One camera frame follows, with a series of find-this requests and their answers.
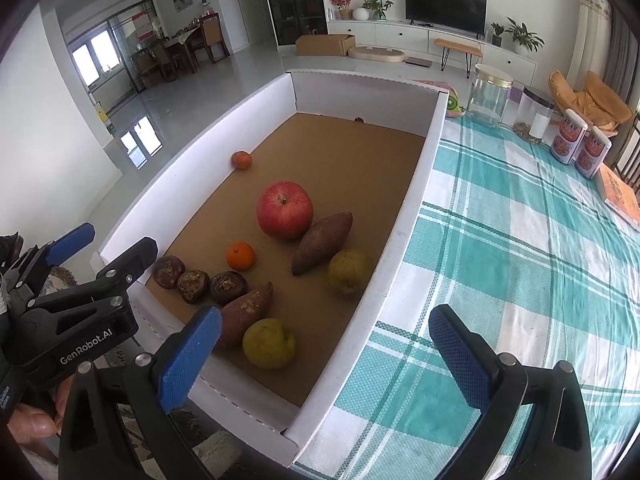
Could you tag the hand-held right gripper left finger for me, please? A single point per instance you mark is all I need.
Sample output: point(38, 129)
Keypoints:
point(189, 355)

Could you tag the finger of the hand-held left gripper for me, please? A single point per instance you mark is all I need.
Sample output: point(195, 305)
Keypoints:
point(70, 242)
point(131, 260)

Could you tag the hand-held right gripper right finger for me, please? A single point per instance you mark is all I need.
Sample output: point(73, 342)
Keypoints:
point(462, 355)

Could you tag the dark brown passion fruit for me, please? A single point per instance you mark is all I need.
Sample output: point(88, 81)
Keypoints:
point(228, 287)
point(168, 271)
point(193, 286)

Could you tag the orange tangerine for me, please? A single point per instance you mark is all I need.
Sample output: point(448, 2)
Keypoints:
point(241, 159)
point(241, 255)

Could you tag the red apple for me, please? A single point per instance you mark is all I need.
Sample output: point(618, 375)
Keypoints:
point(285, 210)

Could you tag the white cardboard box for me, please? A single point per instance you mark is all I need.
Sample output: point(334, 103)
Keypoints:
point(325, 160)

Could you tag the person's left hand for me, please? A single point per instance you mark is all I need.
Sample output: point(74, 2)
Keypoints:
point(30, 422)

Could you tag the purple sweet potato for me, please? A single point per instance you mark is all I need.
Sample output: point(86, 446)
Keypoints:
point(245, 312)
point(322, 242)

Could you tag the green checked tablecloth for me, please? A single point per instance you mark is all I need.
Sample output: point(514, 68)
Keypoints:
point(500, 285)

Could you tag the wooden dining table set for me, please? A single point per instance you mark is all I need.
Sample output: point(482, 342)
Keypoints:
point(180, 50)

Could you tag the orange book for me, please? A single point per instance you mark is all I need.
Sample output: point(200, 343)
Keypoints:
point(620, 195)

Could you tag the red and white can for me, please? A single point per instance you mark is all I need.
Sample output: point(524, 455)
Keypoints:
point(567, 136)
point(592, 153)

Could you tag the clear jar dark lid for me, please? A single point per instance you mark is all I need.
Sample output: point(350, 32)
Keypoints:
point(534, 116)

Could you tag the kiwi print snack packet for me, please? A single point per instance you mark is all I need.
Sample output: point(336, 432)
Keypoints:
point(447, 97)

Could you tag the wooden slatted chair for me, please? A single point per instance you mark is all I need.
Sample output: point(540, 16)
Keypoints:
point(629, 157)

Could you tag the clear jar gold lid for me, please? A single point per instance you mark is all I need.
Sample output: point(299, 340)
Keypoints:
point(489, 96)

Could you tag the orange cushioned chair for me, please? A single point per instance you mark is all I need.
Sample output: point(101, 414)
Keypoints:
point(595, 102)

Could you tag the brown cardboard carton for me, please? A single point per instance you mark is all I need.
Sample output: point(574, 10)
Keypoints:
point(324, 45)

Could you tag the black glass cabinet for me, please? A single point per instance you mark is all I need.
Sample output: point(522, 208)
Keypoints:
point(292, 2)

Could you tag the wooden bench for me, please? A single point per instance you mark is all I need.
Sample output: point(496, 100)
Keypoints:
point(457, 49)

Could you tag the oval beige floor platform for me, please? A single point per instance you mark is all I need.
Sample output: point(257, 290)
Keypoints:
point(377, 55)

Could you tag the small dark potted plant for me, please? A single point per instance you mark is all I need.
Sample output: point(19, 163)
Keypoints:
point(497, 34)

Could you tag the green plant white pot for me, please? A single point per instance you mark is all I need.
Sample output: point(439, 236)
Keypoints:
point(524, 36)

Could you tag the white television cabinet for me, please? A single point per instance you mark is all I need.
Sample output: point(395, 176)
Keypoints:
point(400, 35)

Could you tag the red flowers in pot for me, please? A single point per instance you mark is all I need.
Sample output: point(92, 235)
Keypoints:
point(341, 6)

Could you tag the white round vase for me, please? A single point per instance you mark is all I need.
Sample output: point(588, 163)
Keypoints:
point(360, 14)

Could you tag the beige curtain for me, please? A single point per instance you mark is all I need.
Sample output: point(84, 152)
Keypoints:
point(592, 35)

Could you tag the black television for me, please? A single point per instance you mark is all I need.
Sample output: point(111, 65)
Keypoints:
point(445, 7)

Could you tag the green potted plant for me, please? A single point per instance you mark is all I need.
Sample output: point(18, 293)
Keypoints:
point(377, 7)

